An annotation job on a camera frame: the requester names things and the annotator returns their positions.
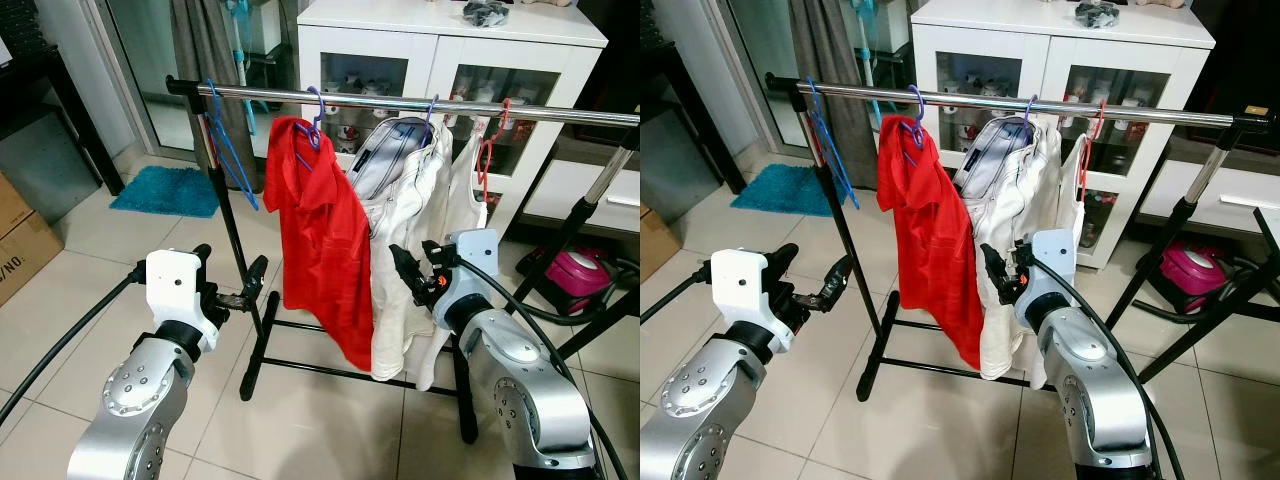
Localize red plastic hanger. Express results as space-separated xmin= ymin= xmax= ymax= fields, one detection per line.
xmin=474 ymin=98 xmax=513 ymax=206
xmin=1075 ymin=98 xmax=1106 ymax=201

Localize white jacket grey lining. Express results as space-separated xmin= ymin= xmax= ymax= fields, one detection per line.
xmin=950 ymin=115 xmax=1091 ymax=391
xmin=345 ymin=115 xmax=491 ymax=393

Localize plain red shirt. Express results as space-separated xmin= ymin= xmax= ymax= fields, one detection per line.
xmin=262 ymin=116 xmax=376 ymax=373
xmin=877 ymin=114 xmax=986 ymax=371

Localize teal shaggy rug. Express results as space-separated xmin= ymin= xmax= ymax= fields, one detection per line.
xmin=730 ymin=163 xmax=826 ymax=213
xmin=108 ymin=165 xmax=221 ymax=219

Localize printed brown cardboard box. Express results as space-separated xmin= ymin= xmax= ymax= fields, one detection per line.
xmin=0 ymin=212 xmax=66 ymax=306
xmin=640 ymin=205 xmax=681 ymax=283

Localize pink vacuum cleaner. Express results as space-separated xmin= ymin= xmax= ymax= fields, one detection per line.
xmin=500 ymin=245 xmax=641 ymax=331
xmin=1140 ymin=240 xmax=1280 ymax=326

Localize black desk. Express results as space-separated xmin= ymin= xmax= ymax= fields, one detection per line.
xmin=640 ymin=0 xmax=746 ymax=196
xmin=0 ymin=0 xmax=126 ymax=198

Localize dark-topped white TV stand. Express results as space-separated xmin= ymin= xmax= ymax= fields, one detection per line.
xmin=1138 ymin=140 xmax=1280 ymax=236
xmin=522 ymin=130 xmax=641 ymax=236

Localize white glass-door cabinet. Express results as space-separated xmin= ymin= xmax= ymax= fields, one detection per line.
xmin=910 ymin=0 xmax=1216 ymax=271
xmin=297 ymin=0 xmax=609 ymax=241

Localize grey brown curtain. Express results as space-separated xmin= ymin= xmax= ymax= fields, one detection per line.
xmin=790 ymin=0 xmax=881 ymax=191
xmin=170 ymin=0 xmax=263 ymax=191

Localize teal mop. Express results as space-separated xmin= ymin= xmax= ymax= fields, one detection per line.
xmin=225 ymin=0 xmax=257 ymax=93
xmin=855 ymin=0 xmax=883 ymax=101

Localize dark grey bundle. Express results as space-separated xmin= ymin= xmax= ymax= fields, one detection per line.
xmin=1075 ymin=0 xmax=1119 ymax=28
xmin=463 ymin=0 xmax=511 ymax=28

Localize black speaker box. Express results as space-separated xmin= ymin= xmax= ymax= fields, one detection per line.
xmin=575 ymin=0 xmax=641 ymax=119
xmin=1185 ymin=0 xmax=1280 ymax=131

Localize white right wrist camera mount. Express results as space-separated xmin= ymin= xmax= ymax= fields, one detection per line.
xmin=443 ymin=229 xmax=500 ymax=333
xmin=1028 ymin=229 xmax=1078 ymax=333

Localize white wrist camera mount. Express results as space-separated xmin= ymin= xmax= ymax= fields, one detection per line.
xmin=1028 ymin=229 xmax=1078 ymax=333
xmin=710 ymin=249 xmax=798 ymax=339
xmin=443 ymin=229 xmax=500 ymax=333
xmin=145 ymin=249 xmax=223 ymax=351

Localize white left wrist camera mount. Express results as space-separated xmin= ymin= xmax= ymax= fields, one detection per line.
xmin=145 ymin=249 xmax=223 ymax=351
xmin=710 ymin=249 xmax=798 ymax=339

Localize blue wire hanger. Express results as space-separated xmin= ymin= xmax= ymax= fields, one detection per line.
xmin=203 ymin=80 xmax=261 ymax=213
xmin=805 ymin=77 xmax=861 ymax=211

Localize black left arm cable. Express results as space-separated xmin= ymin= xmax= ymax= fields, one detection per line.
xmin=0 ymin=262 xmax=149 ymax=426
xmin=640 ymin=268 xmax=713 ymax=323

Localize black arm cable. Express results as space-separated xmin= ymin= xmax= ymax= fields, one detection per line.
xmin=640 ymin=268 xmax=713 ymax=323
xmin=455 ymin=258 xmax=631 ymax=480
xmin=1055 ymin=258 xmax=1186 ymax=480
xmin=0 ymin=262 xmax=149 ymax=426

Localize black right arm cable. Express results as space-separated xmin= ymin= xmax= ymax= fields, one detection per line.
xmin=455 ymin=258 xmax=631 ymax=480
xmin=1055 ymin=258 xmax=1186 ymax=480

